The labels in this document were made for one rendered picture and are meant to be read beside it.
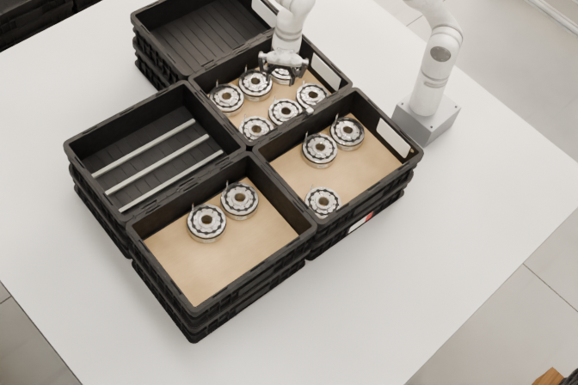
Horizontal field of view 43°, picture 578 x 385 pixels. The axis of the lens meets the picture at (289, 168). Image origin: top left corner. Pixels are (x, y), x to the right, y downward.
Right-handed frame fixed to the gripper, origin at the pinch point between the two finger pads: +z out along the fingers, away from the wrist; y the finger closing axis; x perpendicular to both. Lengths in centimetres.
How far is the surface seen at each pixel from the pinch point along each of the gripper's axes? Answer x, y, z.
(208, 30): -31.0, 24.1, 17.7
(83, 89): -10, 61, 31
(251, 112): -0.7, 6.7, 17.5
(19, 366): 59, 74, 101
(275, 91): -9.9, 0.3, 17.5
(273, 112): 0.6, 0.2, 14.3
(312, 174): 18.3, -13.1, 17.4
